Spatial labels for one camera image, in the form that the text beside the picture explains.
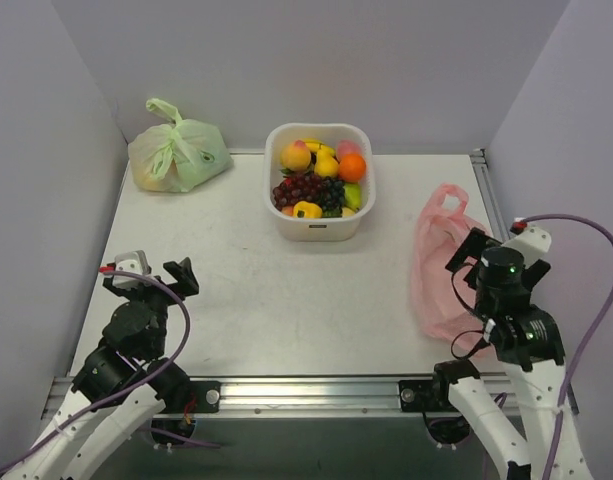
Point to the yellow fruit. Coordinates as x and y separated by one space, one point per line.
326 165

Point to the orange tangerine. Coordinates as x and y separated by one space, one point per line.
352 167

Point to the aluminium front rail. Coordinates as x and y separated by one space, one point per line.
372 396

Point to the yellow bell pepper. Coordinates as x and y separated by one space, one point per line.
307 210

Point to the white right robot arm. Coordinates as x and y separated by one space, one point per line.
528 345

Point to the white plastic fruit basket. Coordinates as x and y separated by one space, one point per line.
317 230

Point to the aluminium right side rail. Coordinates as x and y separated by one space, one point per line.
481 170

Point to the pink plastic bag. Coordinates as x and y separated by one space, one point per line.
440 229

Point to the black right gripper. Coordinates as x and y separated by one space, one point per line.
466 251

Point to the yellow banana bunch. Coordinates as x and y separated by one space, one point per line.
315 146

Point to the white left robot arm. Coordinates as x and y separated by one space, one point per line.
129 377

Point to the dark blue grape bunch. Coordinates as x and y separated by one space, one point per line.
331 196

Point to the red grape bunch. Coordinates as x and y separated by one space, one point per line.
296 188

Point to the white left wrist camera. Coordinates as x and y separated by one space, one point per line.
125 271

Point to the orange fruit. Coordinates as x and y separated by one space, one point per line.
296 157

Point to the aluminium rail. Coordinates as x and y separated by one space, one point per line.
481 170
372 396

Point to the green knotted plastic bag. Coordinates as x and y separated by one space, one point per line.
179 154

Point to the green pear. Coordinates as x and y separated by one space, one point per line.
352 196

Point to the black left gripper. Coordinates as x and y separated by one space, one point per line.
156 287

